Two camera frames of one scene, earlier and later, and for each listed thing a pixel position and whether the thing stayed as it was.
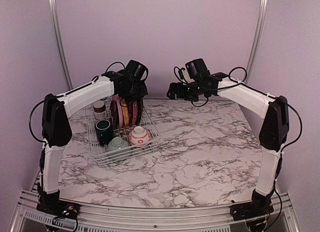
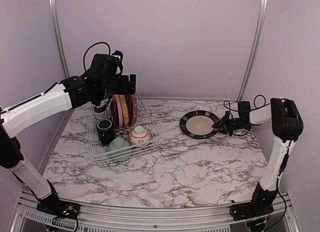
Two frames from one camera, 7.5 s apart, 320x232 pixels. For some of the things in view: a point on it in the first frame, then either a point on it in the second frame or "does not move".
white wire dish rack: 118,133 does not move
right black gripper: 181,93 -> 224,121
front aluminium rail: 280,212 does not move
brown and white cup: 99,109 does not move
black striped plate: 140,111 -> 198,124
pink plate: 117,97 does not move
